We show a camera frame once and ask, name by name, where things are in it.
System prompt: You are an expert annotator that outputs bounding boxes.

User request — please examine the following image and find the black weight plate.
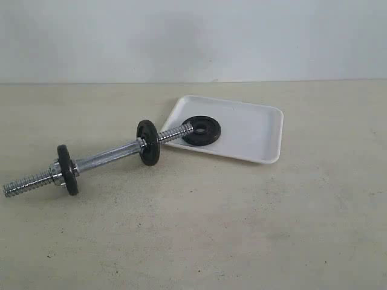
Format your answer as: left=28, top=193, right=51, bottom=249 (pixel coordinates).
left=183, top=116, right=221, bottom=146
left=136, top=120, right=161, bottom=166

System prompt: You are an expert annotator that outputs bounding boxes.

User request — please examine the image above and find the chrome threaded dumbbell bar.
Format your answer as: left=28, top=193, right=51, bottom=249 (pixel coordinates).
left=3, top=123, right=194, bottom=198

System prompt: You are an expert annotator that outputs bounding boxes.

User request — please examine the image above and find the white rectangular plastic tray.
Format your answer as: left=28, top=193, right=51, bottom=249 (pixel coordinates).
left=161, top=95, right=284, bottom=164

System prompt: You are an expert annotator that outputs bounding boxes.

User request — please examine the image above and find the black weight plate far end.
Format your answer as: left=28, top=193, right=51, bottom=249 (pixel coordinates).
left=57, top=144, right=79, bottom=196

